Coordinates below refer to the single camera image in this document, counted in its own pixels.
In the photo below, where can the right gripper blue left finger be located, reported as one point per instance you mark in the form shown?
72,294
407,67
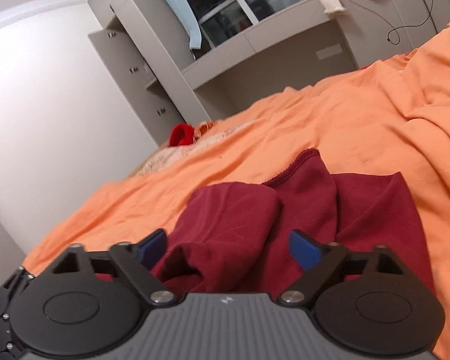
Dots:
134,263

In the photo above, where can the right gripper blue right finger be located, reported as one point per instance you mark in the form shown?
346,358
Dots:
322,268

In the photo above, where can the dark red sweater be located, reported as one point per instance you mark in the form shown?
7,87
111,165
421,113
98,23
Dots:
234,237

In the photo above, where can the bright red cloth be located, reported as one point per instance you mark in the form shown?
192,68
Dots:
182,135

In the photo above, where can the floral patterned blanket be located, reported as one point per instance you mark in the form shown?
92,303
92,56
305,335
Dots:
165,155

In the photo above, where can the orange bed sheet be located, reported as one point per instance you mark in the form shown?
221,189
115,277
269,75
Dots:
393,116

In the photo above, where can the grey built-in desk cabinet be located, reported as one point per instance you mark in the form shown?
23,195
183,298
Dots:
295,47

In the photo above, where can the grey wardrobe door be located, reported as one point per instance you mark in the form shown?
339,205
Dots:
137,82

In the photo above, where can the light blue left curtain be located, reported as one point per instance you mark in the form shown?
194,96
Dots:
186,17

